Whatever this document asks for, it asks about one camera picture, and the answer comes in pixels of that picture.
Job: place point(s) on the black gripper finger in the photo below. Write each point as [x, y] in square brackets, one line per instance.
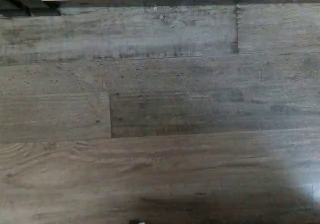
[135, 222]

